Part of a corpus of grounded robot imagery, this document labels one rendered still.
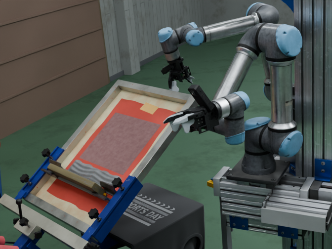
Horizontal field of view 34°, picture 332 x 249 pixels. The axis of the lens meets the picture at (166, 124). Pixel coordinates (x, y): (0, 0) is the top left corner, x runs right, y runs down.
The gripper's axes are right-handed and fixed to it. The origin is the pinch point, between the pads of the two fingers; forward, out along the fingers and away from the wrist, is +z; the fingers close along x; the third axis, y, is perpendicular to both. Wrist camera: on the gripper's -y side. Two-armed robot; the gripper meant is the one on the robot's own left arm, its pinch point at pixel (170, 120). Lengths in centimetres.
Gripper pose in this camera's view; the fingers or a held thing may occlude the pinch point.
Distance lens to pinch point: 186.1
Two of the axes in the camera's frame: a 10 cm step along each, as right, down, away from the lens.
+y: 1.8, 9.6, 2.3
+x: -6.0, -0.8, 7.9
